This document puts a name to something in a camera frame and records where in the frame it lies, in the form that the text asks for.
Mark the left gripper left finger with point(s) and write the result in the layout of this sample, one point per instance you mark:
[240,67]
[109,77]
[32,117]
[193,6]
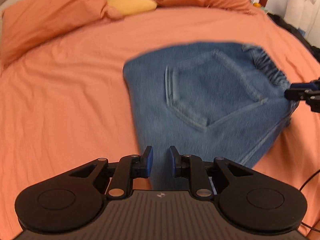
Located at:
[125,171]

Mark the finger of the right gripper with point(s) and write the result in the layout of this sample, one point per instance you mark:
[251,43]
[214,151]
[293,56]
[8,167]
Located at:
[303,86]
[299,94]

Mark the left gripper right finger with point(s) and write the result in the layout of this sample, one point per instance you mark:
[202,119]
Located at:
[196,171]

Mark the blue denim jeans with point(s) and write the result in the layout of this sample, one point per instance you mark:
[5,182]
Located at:
[209,100]

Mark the black clothing pile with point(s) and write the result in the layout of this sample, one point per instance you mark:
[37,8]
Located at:
[296,33]

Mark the orange bed sheet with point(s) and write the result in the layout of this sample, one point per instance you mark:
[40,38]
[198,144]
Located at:
[65,103]

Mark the white alpaca plush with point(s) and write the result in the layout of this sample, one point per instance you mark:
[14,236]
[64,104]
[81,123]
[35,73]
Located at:
[299,13]

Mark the orange fruit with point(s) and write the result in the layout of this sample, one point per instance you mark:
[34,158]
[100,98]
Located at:
[257,5]

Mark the dark red cup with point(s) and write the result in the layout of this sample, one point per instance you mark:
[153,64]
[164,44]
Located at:
[263,3]

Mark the small yellow cushion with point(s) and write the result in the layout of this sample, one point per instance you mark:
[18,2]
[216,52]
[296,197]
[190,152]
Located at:
[132,7]

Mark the left orange pillow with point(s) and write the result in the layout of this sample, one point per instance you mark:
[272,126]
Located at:
[29,23]

